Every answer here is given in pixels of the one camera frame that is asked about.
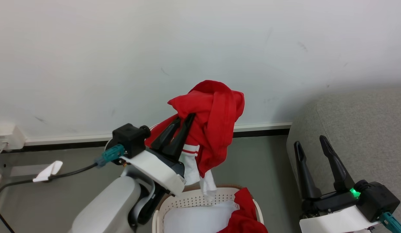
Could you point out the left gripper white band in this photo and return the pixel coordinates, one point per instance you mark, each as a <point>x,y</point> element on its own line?
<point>155,168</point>

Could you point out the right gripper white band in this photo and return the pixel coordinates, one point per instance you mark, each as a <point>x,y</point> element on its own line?
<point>333,213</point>

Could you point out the red garment with white trim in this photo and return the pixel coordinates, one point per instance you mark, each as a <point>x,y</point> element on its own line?
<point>216,113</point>

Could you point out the left white grey robot arm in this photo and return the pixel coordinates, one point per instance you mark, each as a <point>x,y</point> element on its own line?
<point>110,207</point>

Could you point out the white perforated laundry basket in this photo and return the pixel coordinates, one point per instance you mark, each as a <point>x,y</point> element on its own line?
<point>190,197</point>

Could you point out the grey fabric sofa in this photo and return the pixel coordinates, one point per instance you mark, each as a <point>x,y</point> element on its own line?
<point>365,129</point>

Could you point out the white and black baseboard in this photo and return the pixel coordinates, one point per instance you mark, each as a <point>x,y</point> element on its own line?
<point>268,127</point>

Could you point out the white cloth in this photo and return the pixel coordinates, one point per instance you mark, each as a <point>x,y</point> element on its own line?
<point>197,220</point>

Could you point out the left black wrist camera box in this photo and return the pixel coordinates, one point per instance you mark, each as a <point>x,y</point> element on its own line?
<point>129,139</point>

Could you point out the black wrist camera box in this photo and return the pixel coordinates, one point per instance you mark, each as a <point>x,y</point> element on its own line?
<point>378,200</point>
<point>129,139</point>

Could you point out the right black wrist camera box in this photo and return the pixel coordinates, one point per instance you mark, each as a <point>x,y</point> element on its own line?
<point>378,200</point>

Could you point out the grey metal floor bracket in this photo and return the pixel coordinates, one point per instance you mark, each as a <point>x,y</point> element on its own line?
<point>22,170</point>

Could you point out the white wall socket box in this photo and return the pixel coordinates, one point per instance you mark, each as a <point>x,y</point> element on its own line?
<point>8,136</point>

